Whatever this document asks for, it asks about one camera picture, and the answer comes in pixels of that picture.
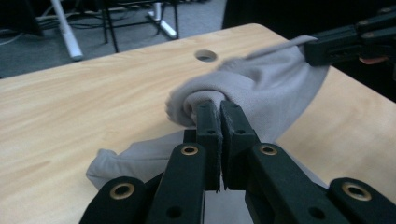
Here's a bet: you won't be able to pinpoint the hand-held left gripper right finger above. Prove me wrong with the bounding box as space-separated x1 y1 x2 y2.
219 100 262 191

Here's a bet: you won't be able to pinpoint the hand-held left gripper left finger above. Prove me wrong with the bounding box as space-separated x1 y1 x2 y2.
183 100 224 191

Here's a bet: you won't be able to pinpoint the grey pants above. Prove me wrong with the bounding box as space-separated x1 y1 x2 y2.
86 35 331 224

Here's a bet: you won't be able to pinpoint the black folding chair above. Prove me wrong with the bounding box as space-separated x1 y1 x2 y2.
98 0 180 54

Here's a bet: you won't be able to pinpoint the white desk frame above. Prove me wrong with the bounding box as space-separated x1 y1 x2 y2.
50 0 179 63

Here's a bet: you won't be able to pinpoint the white floor cable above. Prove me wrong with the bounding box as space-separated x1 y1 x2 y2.
0 32 25 47

